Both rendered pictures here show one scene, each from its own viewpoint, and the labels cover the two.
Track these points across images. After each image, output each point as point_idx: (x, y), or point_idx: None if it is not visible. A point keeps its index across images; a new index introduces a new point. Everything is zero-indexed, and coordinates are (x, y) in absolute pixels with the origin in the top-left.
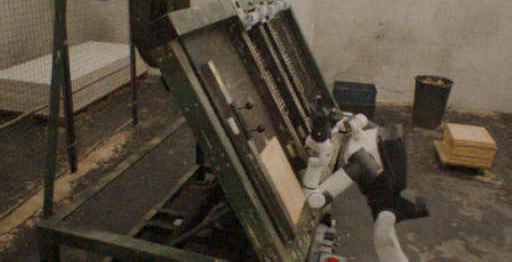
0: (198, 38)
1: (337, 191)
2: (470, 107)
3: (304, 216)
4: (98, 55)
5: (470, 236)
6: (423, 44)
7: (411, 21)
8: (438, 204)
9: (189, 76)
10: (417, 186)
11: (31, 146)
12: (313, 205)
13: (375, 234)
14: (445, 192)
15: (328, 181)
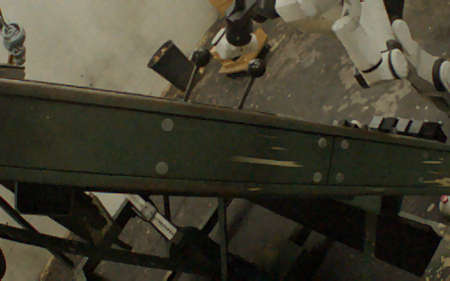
0: None
1: (390, 28)
2: (192, 49)
3: None
4: None
5: (339, 61)
6: (120, 52)
7: (95, 50)
8: (293, 81)
9: (71, 87)
10: (264, 95)
11: None
12: (405, 71)
13: (409, 58)
14: (280, 74)
15: (372, 33)
